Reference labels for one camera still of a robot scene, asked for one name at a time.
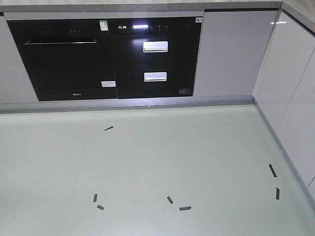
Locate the black drawer disinfection cabinet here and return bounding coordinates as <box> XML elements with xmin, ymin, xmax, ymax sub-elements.
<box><xmin>108</xmin><ymin>16</ymin><xmax>203</xmax><ymax>99</ymax></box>

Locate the black built-in dishwasher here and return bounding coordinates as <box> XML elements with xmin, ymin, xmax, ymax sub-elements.
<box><xmin>5</xmin><ymin>13</ymin><xmax>118</xmax><ymax>101</ymax></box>

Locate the grey cabinet door panel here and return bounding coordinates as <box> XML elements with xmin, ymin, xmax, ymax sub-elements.
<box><xmin>193</xmin><ymin>10</ymin><xmax>278</xmax><ymax>96</ymax></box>

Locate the silver lower drawer handle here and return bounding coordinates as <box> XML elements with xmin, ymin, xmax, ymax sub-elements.
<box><xmin>144</xmin><ymin>72</ymin><xmax>167</xmax><ymax>82</ymax></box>

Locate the silver drawer handle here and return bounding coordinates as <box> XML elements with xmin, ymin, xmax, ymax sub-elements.
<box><xmin>144</xmin><ymin>72</ymin><xmax>167</xmax><ymax>82</ymax></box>
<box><xmin>143</xmin><ymin>41</ymin><xmax>168</xmax><ymax>53</ymax></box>

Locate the silver upper drawer handle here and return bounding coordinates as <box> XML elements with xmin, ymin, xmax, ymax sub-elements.
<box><xmin>143</xmin><ymin>41</ymin><xmax>168</xmax><ymax>53</ymax></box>

